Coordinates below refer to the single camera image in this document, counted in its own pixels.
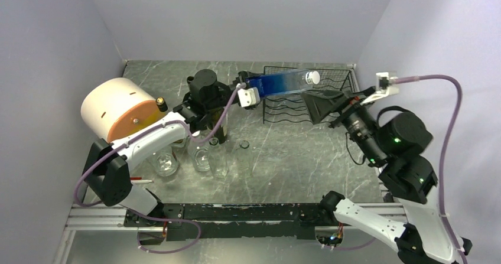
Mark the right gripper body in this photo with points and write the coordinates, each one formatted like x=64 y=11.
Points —
x=361 y=126

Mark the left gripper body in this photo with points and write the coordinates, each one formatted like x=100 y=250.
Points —
x=242 y=79

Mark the clear slim glass bottle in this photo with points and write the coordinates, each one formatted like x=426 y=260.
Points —
x=217 y=158

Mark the small clear glass bottle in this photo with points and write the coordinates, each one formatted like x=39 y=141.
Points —
x=244 y=158

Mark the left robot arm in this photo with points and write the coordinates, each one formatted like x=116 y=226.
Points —
x=205 y=106

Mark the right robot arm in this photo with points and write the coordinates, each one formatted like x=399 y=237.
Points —
x=396 y=149

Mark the dark green wine bottle rear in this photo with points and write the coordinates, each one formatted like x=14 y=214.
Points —
x=189 y=80

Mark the dark green wine bottle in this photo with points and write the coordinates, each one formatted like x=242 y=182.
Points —
x=215 y=115
x=189 y=80

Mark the dark green wine bottle front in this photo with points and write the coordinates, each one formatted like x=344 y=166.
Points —
x=215 y=115

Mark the clear bottle white cap middle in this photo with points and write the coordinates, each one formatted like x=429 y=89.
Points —
x=198 y=153

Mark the clear bottle with label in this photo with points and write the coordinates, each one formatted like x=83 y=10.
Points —
x=181 y=143

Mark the clear round bottle white cap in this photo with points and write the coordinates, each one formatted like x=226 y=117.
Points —
x=165 y=162

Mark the white and orange drum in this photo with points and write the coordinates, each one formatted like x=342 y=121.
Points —
x=118 y=108

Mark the white pen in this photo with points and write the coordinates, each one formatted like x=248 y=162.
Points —
x=142 y=181

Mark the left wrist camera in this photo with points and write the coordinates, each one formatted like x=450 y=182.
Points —
x=248 y=97

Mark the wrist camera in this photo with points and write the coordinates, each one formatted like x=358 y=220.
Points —
x=384 y=87
x=248 y=97

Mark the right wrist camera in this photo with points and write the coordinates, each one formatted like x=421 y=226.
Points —
x=384 y=87

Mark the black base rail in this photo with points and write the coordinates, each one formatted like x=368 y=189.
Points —
x=224 y=221

